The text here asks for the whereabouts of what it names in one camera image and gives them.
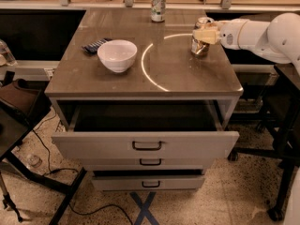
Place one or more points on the middle grey drawer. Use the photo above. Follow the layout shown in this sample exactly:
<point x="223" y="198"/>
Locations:
<point x="143" y="164"/>

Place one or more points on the brown bag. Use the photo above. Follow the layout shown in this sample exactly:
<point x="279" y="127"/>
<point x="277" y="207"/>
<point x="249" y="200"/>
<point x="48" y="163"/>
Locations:
<point x="26" y="105"/>

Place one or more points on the bottom grey drawer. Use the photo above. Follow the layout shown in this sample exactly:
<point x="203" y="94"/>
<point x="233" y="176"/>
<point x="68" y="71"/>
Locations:
<point x="133" y="183"/>

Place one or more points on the blue tape cross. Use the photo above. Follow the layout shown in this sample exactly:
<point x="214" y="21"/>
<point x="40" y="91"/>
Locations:
<point x="144" y="208"/>

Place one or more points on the crushed orange soda can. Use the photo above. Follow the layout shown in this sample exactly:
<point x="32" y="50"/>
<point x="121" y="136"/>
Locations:
<point x="200" y="48"/>

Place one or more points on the white ceramic bowl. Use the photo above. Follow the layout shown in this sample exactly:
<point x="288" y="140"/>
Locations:
<point x="117" y="55"/>

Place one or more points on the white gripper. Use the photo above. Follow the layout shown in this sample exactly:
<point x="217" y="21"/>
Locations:
<point x="229" y="36"/>

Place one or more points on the blue striped chip bag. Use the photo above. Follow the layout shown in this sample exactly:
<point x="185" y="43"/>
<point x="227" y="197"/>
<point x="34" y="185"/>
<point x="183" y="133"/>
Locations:
<point x="92" y="48"/>

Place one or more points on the open top drawer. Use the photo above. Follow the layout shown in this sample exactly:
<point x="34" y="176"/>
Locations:
<point x="148" y="131"/>

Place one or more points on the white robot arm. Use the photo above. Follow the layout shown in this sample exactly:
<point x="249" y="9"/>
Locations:
<point x="279" y="42"/>

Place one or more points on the grey drawer cabinet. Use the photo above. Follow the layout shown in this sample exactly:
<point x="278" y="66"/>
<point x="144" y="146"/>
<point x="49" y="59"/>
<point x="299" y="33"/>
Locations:
<point x="164" y="70"/>

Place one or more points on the green white soda can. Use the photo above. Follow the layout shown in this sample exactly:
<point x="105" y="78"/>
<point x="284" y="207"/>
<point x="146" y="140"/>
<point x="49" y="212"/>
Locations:
<point x="158" y="10"/>

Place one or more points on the grey drawer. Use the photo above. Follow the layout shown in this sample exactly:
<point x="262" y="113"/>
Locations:
<point x="133" y="183"/>
<point x="143" y="164"/>

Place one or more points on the clear plastic bottle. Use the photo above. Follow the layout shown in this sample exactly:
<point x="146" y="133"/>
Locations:
<point x="6" y="56"/>

